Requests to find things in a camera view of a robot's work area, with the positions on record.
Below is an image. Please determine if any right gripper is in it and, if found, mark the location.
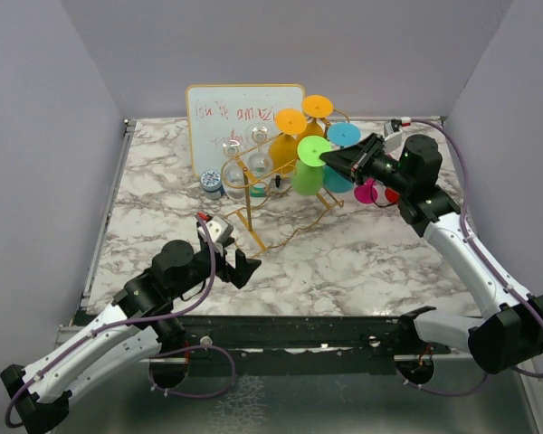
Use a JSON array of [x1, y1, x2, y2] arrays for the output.
[[320, 133, 413, 195]]

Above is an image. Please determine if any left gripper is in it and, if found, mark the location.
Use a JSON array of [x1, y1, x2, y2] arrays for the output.
[[171, 237, 262, 299]]

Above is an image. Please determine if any teal wine glass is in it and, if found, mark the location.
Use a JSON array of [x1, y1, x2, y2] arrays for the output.
[[321, 121, 363, 194]]

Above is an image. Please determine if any pink wine glass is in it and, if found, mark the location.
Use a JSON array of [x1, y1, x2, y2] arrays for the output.
[[354, 178, 378, 204]]

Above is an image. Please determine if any green wine glass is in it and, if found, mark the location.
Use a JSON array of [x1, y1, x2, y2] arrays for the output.
[[291, 136, 332, 196]]

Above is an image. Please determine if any red wine glass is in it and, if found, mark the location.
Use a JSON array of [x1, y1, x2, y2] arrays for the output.
[[383, 153, 402, 203]]

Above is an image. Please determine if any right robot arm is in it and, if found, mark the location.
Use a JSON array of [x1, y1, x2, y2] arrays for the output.
[[319, 134, 543, 374]]

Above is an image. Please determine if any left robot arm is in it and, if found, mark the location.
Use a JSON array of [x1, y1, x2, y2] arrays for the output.
[[0, 240, 262, 433]]

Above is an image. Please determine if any rear orange wine glass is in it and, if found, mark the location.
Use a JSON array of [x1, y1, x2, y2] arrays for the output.
[[297, 95, 334, 143]]

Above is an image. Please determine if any orange wine glass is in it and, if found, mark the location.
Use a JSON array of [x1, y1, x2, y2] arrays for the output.
[[297, 95, 334, 143], [268, 108, 308, 177]]

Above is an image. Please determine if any front orange wine glass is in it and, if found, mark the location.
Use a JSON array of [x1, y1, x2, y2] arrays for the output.
[[268, 108, 308, 177]]

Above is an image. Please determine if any front clear wine glass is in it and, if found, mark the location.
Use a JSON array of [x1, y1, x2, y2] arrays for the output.
[[222, 137, 245, 202]]

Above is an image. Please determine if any clear wine glass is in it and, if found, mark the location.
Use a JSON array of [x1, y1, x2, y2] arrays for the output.
[[222, 137, 245, 202], [247, 124, 273, 178]]

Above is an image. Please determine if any rear clear wine glass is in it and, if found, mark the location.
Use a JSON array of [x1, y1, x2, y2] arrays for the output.
[[247, 124, 273, 178]]

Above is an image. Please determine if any blue white small can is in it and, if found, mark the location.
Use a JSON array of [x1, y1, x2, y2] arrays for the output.
[[200, 170, 224, 200]]

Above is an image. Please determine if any yellow framed whiteboard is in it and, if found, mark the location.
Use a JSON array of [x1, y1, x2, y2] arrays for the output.
[[186, 84, 305, 176]]

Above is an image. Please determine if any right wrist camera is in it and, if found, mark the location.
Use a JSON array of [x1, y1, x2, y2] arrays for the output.
[[383, 117, 412, 154]]

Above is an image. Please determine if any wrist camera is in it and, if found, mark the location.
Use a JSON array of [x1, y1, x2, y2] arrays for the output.
[[197, 212, 234, 253], [383, 117, 412, 154]]

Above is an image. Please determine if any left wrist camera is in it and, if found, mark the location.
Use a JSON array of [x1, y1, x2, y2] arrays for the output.
[[197, 212, 234, 253]]

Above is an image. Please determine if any gold wire glass rack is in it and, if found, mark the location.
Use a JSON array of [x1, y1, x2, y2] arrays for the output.
[[224, 108, 350, 258]]

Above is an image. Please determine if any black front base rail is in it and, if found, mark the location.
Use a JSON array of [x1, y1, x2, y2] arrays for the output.
[[159, 316, 427, 377]]

